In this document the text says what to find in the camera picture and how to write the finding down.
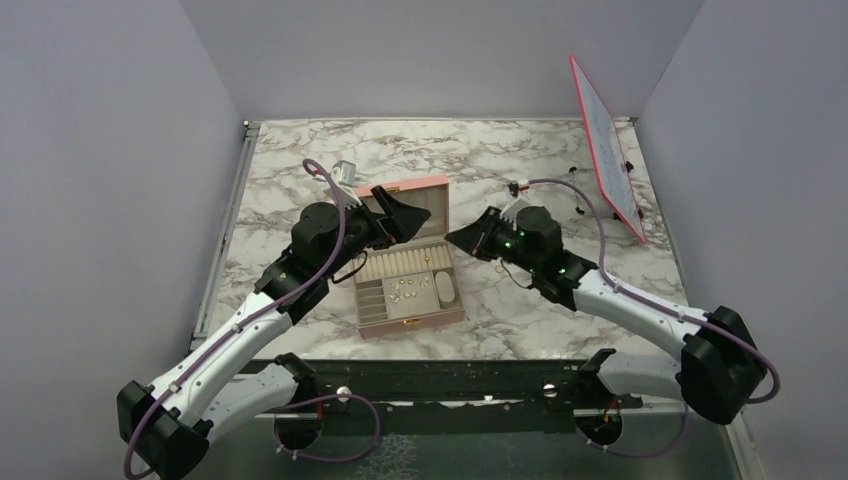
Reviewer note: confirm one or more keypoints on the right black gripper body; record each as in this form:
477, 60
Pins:
503, 243

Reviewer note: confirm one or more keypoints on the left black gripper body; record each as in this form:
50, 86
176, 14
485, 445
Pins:
369, 232

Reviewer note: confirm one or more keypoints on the pink jewelry box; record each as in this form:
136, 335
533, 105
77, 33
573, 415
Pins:
394, 290

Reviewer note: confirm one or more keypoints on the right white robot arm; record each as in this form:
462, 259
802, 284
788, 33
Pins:
719, 364

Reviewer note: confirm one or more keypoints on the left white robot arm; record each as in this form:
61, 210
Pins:
171, 422

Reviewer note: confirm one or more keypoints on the beige watch pillow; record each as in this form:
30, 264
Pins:
445, 290

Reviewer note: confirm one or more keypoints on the black metal base rail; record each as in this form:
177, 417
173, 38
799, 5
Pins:
413, 397

